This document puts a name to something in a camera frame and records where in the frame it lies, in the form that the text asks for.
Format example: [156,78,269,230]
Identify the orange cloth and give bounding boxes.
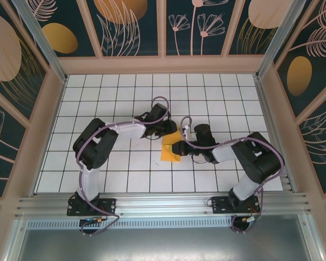
[160,127,185,163]

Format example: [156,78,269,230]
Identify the grey metal sheet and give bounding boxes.
[13,227,316,261]

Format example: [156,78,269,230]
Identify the aluminium mounting rail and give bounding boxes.
[15,192,313,218]

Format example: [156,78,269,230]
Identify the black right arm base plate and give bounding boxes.
[211,196,261,215]

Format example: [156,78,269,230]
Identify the aluminium side rail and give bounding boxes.
[254,76,298,194]

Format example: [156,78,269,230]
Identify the slotted grey cable duct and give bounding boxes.
[27,220,234,229]

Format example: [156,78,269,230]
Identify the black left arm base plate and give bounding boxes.
[67,197,117,217]

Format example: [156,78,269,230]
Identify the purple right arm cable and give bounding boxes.
[180,116,285,234]

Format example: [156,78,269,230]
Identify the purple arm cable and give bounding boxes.
[75,96,171,238]
[180,116,285,234]

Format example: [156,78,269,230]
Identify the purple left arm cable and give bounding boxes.
[75,96,171,238]

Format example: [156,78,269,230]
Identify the aluminium frame post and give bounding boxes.
[255,0,307,81]
[11,0,69,84]

